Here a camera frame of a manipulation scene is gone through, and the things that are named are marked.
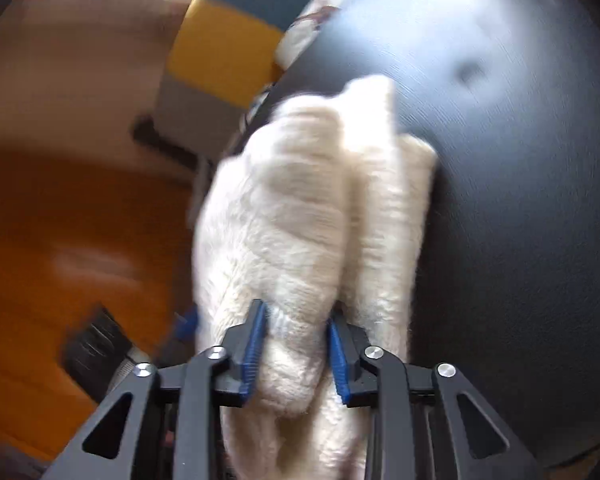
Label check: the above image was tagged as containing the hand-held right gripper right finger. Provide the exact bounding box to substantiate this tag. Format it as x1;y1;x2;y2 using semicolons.
327;309;541;480

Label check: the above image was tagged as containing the cream knit sweater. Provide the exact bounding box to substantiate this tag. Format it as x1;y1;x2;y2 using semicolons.
190;75;438;480

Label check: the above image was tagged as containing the grey yellow blue sofa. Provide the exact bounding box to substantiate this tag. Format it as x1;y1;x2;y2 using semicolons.
152;0;386;171

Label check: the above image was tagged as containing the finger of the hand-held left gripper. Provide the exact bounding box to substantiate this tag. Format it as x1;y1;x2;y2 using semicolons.
155;305;201;361

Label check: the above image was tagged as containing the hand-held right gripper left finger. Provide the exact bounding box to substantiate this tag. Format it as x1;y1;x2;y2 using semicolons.
45;299;270;480

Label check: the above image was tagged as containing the deer print pillow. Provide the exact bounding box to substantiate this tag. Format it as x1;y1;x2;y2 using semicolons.
275;0;396;71

